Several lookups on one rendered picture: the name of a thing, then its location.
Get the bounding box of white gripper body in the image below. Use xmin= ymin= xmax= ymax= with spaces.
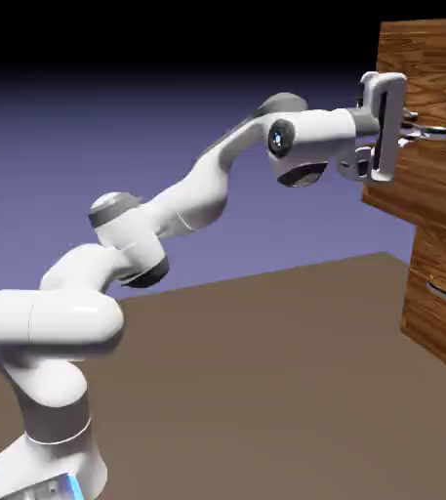
xmin=359 ymin=70 xmax=408 ymax=185

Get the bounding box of wooden drawer front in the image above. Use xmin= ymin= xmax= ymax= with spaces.
xmin=361 ymin=17 xmax=446 ymax=248
xmin=400 ymin=225 xmax=446 ymax=381

